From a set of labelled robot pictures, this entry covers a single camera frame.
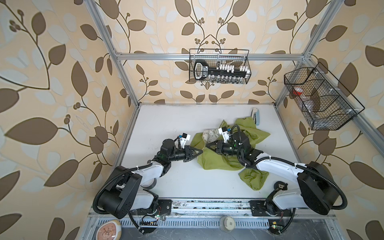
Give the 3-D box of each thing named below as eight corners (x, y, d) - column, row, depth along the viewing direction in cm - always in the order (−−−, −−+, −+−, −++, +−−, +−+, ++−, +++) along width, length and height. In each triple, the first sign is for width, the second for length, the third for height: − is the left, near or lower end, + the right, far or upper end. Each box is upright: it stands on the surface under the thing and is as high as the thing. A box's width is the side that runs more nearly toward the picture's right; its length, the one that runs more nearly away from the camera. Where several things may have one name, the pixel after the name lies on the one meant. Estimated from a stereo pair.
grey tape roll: (145, 191, 82) (142, 188, 78) (144, 186, 84) (141, 183, 80) (158, 185, 84) (156, 182, 80) (157, 180, 86) (154, 177, 82)
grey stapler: (250, 123, 110) (251, 121, 108) (251, 109, 119) (251, 107, 117) (258, 125, 109) (259, 123, 107) (258, 110, 118) (259, 108, 116)
